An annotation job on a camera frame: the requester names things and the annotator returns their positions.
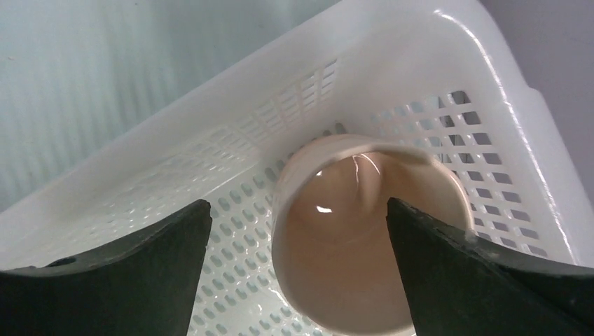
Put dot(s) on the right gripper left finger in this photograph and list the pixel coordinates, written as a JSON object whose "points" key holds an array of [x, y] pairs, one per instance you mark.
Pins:
{"points": [[141, 284]]}

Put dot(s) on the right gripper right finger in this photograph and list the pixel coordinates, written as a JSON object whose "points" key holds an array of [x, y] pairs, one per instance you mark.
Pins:
{"points": [[457, 285]]}

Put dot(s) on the pink mug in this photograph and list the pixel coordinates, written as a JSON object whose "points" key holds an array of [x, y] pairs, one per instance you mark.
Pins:
{"points": [[331, 249]]}

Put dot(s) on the white plastic basket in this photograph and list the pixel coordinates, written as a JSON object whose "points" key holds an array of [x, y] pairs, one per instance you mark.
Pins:
{"points": [[437, 75]]}

